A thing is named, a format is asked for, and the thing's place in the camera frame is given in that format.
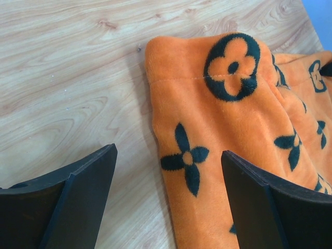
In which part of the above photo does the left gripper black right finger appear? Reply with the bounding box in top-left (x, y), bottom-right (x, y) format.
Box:
top-left (221, 151), bottom-right (331, 248)

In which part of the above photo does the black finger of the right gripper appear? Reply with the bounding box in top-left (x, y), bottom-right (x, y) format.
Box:
top-left (319, 62), bottom-right (332, 77)

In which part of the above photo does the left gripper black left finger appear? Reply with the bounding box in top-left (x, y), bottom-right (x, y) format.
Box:
top-left (1, 144), bottom-right (118, 248)

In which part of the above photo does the orange flower-pattern pillowcase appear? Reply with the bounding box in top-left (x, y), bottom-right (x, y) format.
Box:
top-left (145, 32), bottom-right (331, 248)

